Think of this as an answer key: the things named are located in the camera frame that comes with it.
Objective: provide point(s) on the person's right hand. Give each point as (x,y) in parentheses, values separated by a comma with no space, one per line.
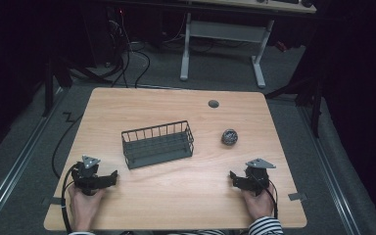
(259,205)

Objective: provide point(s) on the metal floor rail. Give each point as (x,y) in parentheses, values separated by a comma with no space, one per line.
(19,160)
(333,176)

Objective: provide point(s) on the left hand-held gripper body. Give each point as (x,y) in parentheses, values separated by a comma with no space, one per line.
(86,178)

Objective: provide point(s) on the black metal stand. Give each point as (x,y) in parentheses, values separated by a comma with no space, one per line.
(50,84)
(313,98)

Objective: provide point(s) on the grey table grommet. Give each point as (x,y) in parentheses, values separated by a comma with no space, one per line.
(213,104)

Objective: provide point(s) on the grey tape strip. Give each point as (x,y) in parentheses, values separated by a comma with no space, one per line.
(56,200)
(297,196)

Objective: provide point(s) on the white-framed desk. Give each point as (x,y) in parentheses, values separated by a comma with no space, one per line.
(225,31)

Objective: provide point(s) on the person's left hand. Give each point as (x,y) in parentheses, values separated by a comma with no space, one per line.
(84,209)

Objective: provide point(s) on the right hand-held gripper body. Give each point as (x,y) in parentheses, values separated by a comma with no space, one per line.
(257,181)

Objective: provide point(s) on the grey patterned ball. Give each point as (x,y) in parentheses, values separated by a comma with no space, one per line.
(229,137)

